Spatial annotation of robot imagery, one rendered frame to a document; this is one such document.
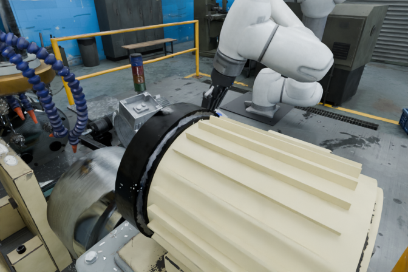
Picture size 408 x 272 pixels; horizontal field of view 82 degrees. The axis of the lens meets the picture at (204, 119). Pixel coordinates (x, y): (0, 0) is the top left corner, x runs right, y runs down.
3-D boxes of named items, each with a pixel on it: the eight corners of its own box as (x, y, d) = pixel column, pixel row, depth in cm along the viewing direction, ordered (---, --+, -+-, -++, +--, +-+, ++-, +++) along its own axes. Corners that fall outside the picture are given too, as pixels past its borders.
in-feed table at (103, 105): (96, 139, 125) (91, 120, 120) (71, 124, 140) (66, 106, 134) (133, 122, 142) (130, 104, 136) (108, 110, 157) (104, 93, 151)
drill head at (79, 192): (152, 372, 41) (130, 297, 29) (56, 248, 61) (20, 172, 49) (229, 258, 58) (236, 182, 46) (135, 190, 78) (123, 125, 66)
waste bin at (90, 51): (95, 62, 570) (89, 35, 541) (104, 64, 548) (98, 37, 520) (79, 65, 543) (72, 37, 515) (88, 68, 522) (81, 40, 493)
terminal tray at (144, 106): (133, 132, 85) (135, 119, 81) (118, 114, 89) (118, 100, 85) (159, 121, 93) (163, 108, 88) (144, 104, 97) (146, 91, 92)
